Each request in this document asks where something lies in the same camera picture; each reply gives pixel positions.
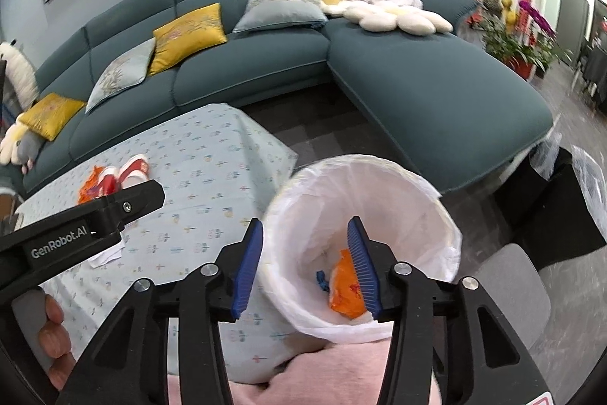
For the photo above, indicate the orange and white wrapper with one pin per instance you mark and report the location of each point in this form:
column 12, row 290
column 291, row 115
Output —
column 344, row 286

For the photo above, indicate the purple orchid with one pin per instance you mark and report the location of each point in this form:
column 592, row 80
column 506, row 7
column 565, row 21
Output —
column 538, row 18

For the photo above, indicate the person's left hand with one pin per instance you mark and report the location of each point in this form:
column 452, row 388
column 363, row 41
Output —
column 57, row 348

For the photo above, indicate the small blue scrap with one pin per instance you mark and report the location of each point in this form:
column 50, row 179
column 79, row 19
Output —
column 322, row 281

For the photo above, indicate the pink fleece cloth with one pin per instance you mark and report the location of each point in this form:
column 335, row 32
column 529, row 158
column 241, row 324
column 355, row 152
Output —
column 308, row 376

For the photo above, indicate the yellow embroidered cushion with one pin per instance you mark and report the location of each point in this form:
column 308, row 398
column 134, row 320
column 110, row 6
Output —
column 189, row 37
column 50, row 115

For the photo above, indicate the red and white paper cup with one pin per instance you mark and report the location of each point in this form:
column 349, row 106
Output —
column 135, row 170

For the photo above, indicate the light blue printed tablecloth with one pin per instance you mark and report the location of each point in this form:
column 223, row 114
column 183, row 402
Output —
column 189, row 177

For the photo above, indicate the clear bubble wrap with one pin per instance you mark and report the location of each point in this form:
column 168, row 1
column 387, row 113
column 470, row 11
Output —
column 590, row 182
column 545, row 156

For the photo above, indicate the cream plush toy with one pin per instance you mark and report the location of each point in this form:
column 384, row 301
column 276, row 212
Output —
column 9, row 145

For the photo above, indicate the crinkled orange wrapper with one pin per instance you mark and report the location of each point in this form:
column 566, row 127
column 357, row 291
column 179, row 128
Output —
column 89, row 191

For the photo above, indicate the grey-blue embroidered cushion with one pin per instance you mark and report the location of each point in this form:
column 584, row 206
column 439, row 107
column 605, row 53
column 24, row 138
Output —
column 118, row 75
column 280, row 13

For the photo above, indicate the trash bin with white liner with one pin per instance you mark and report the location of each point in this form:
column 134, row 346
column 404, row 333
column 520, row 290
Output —
column 379, row 196

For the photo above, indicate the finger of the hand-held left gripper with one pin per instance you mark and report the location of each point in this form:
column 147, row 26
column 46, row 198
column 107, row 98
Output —
column 135, row 201

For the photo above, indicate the dark draped chair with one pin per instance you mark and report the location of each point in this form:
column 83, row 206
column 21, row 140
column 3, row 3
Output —
column 593, row 73

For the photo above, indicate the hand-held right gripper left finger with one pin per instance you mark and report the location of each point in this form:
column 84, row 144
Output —
column 246, row 265

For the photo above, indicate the teal sectional sofa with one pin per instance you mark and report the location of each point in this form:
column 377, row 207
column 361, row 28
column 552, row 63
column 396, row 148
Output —
column 427, row 92

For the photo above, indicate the white tissue paper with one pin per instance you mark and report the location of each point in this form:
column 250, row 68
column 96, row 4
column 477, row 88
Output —
column 106, row 257

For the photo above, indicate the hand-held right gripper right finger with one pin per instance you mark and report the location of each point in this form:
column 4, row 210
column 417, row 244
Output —
column 363, row 267

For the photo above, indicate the gold gourd ornament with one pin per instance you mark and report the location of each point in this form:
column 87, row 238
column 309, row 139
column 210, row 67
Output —
column 507, row 9

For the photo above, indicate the white plush toy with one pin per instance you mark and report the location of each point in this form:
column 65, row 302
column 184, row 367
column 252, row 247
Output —
column 16, row 73

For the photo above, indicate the grey plush toy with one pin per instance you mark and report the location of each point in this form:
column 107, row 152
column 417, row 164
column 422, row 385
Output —
column 29, row 149

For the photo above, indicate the green potted plant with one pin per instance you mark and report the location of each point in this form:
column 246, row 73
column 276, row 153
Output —
column 505, row 42

